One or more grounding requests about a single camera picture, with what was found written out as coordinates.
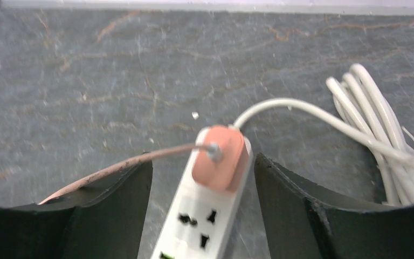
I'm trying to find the white coiled power cord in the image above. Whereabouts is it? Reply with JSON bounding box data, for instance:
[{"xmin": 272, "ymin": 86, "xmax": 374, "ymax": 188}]
[{"xmin": 232, "ymin": 63, "xmax": 414, "ymax": 207}]

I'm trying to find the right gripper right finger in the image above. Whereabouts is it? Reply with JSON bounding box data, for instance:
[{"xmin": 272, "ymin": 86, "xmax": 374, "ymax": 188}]
[{"xmin": 254, "ymin": 153, "xmax": 414, "ymax": 258}]

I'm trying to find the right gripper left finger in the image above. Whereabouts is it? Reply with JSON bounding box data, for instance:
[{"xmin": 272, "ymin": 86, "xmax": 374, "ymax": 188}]
[{"xmin": 0, "ymin": 161, "xmax": 153, "ymax": 258}]

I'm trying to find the salmon plug on strip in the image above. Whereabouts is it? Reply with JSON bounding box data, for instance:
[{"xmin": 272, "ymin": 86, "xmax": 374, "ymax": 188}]
[{"xmin": 192, "ymin": 125, "xmax": 250, "ymax": 193}]

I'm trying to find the small white power strip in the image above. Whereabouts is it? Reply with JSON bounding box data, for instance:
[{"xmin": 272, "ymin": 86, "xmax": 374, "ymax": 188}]
[{"xmin": 151, "ymin": 126, "xmax": 253, "ymax": 258}]

